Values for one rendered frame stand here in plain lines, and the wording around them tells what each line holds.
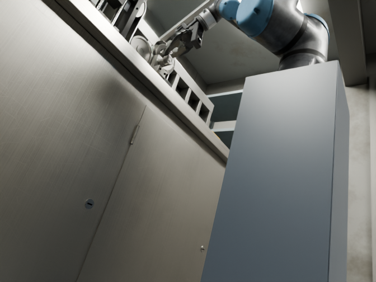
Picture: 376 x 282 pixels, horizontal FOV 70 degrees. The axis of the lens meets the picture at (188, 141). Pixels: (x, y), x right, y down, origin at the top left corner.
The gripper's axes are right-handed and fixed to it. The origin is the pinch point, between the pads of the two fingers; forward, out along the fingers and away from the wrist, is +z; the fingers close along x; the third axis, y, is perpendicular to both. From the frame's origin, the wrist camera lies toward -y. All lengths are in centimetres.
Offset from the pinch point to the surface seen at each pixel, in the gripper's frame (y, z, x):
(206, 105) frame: 50, 6, -80
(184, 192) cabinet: -59, 20, -9
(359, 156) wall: 9, -77, -214
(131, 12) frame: -12.6, -0.6, 27.3
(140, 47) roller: -1.7, 6.6, 11.6
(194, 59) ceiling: 234, -9, -158
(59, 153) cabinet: -64, 24, 34
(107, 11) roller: 11.2, 8.1, 26.0
